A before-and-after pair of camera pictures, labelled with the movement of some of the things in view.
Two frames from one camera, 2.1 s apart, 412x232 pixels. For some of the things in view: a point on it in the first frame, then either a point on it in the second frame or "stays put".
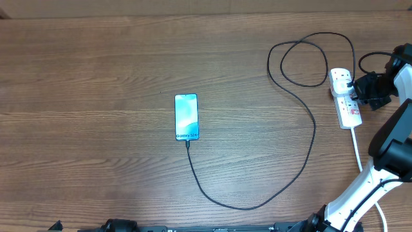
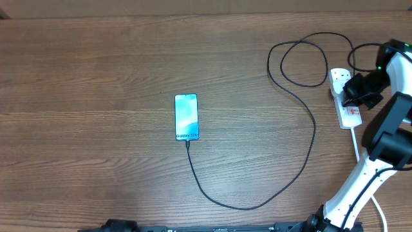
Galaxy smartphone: x=187 y=123 stays put
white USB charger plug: x=340 y=87 stays put
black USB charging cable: x=300 y=164 → x=308 y=45
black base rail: x=195 y=229 stays put
